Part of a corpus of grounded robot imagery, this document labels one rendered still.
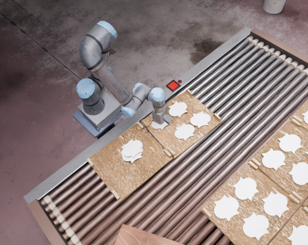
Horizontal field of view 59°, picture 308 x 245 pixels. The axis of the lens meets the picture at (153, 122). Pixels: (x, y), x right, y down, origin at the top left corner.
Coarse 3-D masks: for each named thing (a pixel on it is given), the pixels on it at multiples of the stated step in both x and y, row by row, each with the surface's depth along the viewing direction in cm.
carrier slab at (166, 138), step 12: (180, 96) 191; (192, 96) 190; (168, 108) 186; (192, 108) 185; (204, 108) 184; (144, 120) 183; (180, 120) 181; (216, 120) 179; (156, 132) 177; (168, 132) 177; (204, 132) 175; (168, 144) 172; (180, 144) 171; (192, 144) 171
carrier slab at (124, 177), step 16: (112, 144) 175; (144, 144) 173; (96, 160) 170; (112, 160) 169; (144, 160) 167; (160, 160) 167; (112, 176) 164; (128, 176) 163; (144, 176) 162; (128, 192) 158
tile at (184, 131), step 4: (184, 124) 177; (188, 124) 177; (176, 128) 176; (180, 128) 176; (184, 128) 176; (188, 128) 176; (192, 128) 175; (176, 132) 175; (180, 132) 175; (184, 132) 174; (188, 132) 174; (192, 132) 174; (176, 136) 173; (180, 136) 173; (184, 136) 173; (188, 136) 173; (192, 136) 173; (184, 140) 172
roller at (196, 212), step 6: (288, 120) 176; (282, 126) 174; (276, 132) 172; (270, 138) 171; (252, 156) 165; (198, 210) 151; (192, 216) 149; (198, 216) 151; (186, 222) 148; (192, 222) 149; (180, 228) 147; (174, 234) 145; (180, 234) 146; (174, 240) 145
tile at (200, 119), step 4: (200, 112) 181; (196, 116) 180; (200, 116) 180; (204, 116) 180; (208, 116) 179; (192, 120) 179; (196, 120) 178; (200, 120) 178; (204, 120) 178; (208, 120) 178; (192, 124) 178; (196, 124) 177; (200, 124) 176; (204, 124) 176
